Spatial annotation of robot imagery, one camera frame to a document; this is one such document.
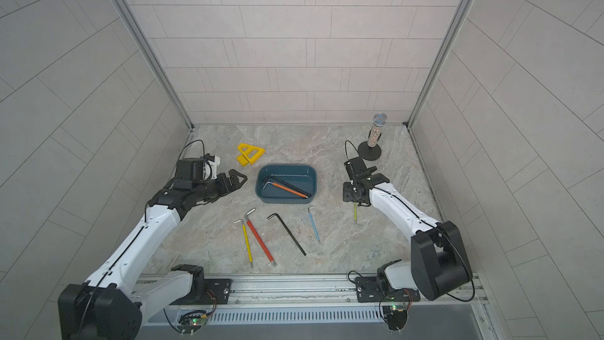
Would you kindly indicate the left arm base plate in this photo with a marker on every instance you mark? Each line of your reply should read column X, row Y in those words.
column 214, row 291

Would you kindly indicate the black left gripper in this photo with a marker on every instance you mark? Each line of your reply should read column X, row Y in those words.
column 226, row 186

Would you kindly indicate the blue hex key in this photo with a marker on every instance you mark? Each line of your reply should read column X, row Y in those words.
column 313, row 224

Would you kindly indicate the orange hex key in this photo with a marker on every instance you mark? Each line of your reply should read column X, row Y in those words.
column 286, row 189

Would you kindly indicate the red hex key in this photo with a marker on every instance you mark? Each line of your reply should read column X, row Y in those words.
column 258, row 237

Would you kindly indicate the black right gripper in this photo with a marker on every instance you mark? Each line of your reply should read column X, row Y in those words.
column 347, row 194

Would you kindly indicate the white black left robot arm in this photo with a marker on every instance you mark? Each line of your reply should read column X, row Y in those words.
column 107, row 305

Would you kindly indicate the yellow plastic triangle holder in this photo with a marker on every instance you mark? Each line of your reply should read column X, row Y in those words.
column 248, row 154

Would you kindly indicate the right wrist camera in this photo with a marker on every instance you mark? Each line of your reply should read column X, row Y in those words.
column 354, row 167

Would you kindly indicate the aluminium mounting rail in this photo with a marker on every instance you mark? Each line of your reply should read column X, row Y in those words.
column 257, row 290

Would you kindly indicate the teal plastic storage box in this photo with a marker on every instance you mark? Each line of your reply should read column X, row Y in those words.
column 303, row 176

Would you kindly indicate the long black hex key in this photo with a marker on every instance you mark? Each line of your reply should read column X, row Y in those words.
column 275, row 179

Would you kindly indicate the left green circuit board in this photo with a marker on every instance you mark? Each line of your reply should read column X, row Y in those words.
column 190, row 323

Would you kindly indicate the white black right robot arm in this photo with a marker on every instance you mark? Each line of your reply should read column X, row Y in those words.
column 439, row 262

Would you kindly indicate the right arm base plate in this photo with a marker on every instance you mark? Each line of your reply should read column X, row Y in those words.
column 369, row 290

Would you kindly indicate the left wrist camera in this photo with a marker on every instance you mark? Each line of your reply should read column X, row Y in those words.
column 198, row 169

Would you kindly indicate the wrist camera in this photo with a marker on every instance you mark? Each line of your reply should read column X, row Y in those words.
column 198, row 169
column 354, row 167

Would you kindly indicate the yellow hex key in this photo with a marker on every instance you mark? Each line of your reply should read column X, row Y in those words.
column 246, row 238

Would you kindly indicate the black stand with glitter tube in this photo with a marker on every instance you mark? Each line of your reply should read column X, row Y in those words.
column 370, row 150

